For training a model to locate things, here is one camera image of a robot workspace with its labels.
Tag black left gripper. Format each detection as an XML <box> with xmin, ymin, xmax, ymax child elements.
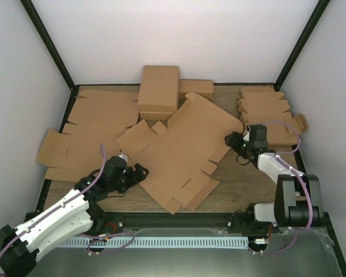
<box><xmin>110</xmin><ymin>164</ymin><xmax>150</xmax><ymax>194</ymax></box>

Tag large cardboard box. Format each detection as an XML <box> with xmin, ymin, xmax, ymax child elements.
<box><xmin>138</xmin><ymin>65</ymin><xmax>180</xmax><ymax>113</ymax></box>
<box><xmin>116</xmin><ymin>92</ymin><xmax>243</xmax><ymax>214</ymax></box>

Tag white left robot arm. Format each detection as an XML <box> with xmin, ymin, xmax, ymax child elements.
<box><xmin>0</xmin><ymin>155</ymin><xmax>149</xmax><ymax>276</ymax></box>

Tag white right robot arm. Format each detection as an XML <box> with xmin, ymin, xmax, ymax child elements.
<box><xmin>224</xmin><ymin>125</ymin><xmax>324</xmax><ymax>233</ymax></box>

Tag small folded cardboard box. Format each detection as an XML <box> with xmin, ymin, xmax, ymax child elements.
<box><xmin>179</xmin><ymin>79</ymin><xmax>214</xmax><ymax>100</ymax></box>

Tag lower folded cardboard box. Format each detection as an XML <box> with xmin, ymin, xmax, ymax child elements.
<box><xmin>140</xmin><ymin>111</ymin><xmax>174</xmax><ymax>121</ymax></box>

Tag large folded cardboard box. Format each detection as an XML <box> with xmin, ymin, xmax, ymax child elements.
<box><xmin>138</xmin><ymin>65</ymin><xmax>180</xmax><ymax>113</ymax></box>

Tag right stack flat cardboard blanks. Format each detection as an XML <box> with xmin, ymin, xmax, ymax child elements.
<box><xmin>238</xmin><ymin>86</ymin><xmax>309</xmax><ymax>145</ymax></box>

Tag stack flat cardboard blanks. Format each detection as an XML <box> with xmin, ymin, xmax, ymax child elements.
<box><xmin>238</xmin><ymin>86</ymin><xmax>309</xmax><ymax>145</ymax></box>
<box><xmin>36</xmin><ymin>90</ymin><xmax>139</xmax><ymax>182</ymax></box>

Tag left stack flat cardboard blanks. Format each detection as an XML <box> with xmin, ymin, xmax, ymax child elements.
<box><xmin>36</xmin><ymin>90</ymin><xmax>139</xmax><ymax>182</ymax></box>

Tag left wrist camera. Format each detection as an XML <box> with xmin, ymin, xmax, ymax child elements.
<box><xmin>118</xmin><ymin>152</ymin><xmax>129</xmax><ymax>163</ymax></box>

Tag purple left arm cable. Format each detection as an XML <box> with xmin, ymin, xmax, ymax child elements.
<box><xmin>0</xmin><ymin>144</ymin><xmax>136</xmax><ymax>275</ymax></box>

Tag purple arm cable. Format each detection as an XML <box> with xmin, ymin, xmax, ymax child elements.
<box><xmin>0</xmin><ymin>144</ymin><xmax>136</xmax><ymax>275</ymax></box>
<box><xmin>249</xmin><ymin>121</ymin><xmax>315</xmax><ymax>256</ymax></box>

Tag black frame base rail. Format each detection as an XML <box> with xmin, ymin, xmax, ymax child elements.
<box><xmin>25</xmin><ymin>212</ymin><xmax>329</xmax><ymax>236</ymax></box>

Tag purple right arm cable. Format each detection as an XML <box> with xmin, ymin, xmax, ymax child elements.
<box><xmin>249</xmin><ymin>121</ymin><xmax>315</xmax><ymax>256</ymax></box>

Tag white slotted cable duct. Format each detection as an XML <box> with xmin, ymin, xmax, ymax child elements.
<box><xmin>60</xmin><ymin>237</ymin><xmax>249</xmax><ymax>249</ymax></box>

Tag left black frame post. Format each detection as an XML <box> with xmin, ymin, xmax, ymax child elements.
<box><xmin>19</xmin><ymin>0</ymin><xmax>76</xmax><ymax>89</ymax></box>

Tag black frame post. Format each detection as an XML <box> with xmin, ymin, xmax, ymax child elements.
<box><xmin>274</xmin><ymin>0</ymin><xmax>330</xmax><ymax>91</ymax></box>
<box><xmin>19</xmin><ymin>0</ymin><xmax>76</xmax><ymax>89</ymax></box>

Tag right black frame post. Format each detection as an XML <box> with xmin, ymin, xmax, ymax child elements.
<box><xmin>274</xmin><ymin>0</ymin><xmax>330</xmax><ymax>91</ymax></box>

